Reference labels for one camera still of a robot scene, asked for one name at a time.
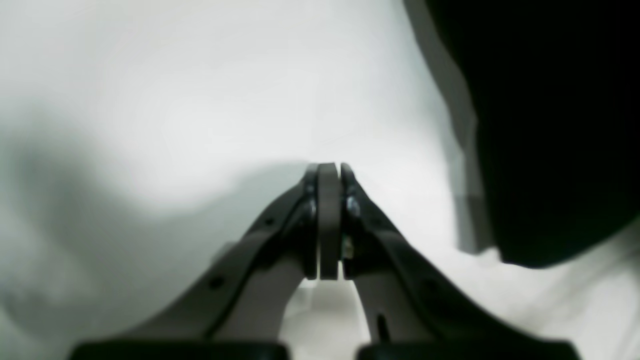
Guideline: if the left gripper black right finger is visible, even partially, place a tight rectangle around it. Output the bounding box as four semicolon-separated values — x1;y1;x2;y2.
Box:
340;162;501;346

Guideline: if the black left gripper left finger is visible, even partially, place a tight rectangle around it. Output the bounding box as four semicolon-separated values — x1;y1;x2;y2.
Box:
124;163;341;342

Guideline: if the black T-shirt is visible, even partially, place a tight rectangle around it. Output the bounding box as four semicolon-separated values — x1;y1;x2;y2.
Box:
426;0;639;269

